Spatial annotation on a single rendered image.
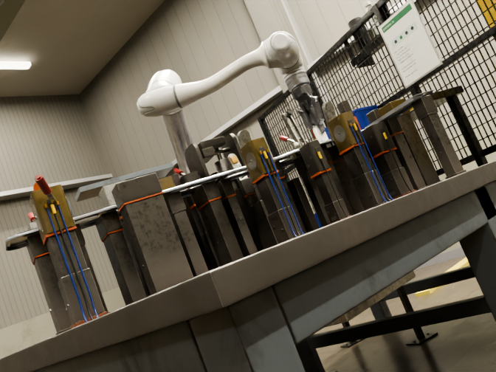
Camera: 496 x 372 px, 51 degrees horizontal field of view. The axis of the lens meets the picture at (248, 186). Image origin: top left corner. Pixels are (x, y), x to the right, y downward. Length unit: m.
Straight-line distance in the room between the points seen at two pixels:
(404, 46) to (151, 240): 1.46
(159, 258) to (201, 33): 5.89
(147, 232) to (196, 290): 0.92
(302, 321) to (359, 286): 0.14
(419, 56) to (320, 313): 1.80
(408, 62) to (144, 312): 1.96
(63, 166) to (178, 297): 8.33
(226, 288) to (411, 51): 1.97
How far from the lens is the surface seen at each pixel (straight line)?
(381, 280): 0.83
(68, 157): 8.99
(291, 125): 2.21
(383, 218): 0.81
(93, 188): 1.97
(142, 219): 1.48
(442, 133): 1.86
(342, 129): 1.83
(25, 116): 9.04
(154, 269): 1.46
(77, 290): 1.39
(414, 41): 2.40
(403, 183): 1.91
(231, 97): 6.81
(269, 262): 0.59
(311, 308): 0.69
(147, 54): 8.05
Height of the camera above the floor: 0.69
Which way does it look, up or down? 8 degrees up
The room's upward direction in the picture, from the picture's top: 22 degrees counter-clockwise
